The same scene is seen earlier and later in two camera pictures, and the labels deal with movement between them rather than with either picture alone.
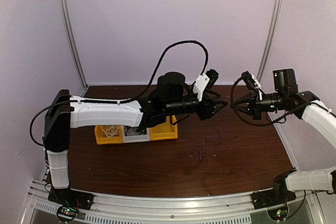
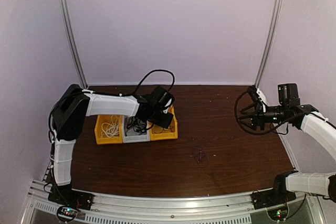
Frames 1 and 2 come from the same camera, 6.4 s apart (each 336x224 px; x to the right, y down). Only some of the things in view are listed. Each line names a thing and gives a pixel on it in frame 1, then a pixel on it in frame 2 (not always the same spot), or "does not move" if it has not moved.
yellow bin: [108, 134] does not move
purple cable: [200, 155] does not move
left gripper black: [207, 111] to [166, 123]
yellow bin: [165, 131] does not move
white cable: [112, 130] does not move
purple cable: [224, 134] to [171, 129]
